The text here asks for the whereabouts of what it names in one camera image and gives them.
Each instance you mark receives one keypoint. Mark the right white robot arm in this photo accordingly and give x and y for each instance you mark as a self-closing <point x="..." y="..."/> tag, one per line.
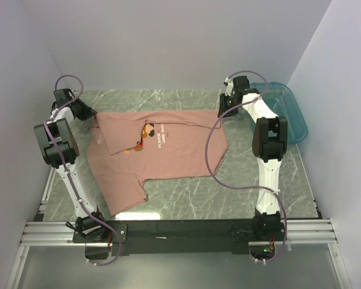
<point x="269" y="144"/>

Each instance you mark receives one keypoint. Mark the pink printed t shirt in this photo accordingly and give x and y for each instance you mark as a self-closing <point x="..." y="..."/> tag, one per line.
<point x="127" y="149"/>

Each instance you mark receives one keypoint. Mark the aluminium frame rail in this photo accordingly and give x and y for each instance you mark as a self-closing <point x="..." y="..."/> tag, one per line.
<point x="57" y="234"/>

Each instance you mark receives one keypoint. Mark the black base beam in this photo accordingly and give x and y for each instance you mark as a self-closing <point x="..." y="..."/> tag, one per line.
<point x="193" y="236"/>

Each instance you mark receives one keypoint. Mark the teal plastic basin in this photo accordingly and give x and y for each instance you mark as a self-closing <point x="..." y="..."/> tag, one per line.
<point x="281" y="101"/>

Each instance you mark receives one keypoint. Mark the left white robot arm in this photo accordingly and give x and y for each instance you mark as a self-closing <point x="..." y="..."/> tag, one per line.
<point x="59" y="150"/>

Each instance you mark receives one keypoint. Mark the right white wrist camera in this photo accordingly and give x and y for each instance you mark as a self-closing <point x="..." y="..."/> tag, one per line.
<point x="229" y="86"/>

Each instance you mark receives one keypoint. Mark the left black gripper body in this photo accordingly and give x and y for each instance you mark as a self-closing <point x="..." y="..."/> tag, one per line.
<point x="81" y="109"/>

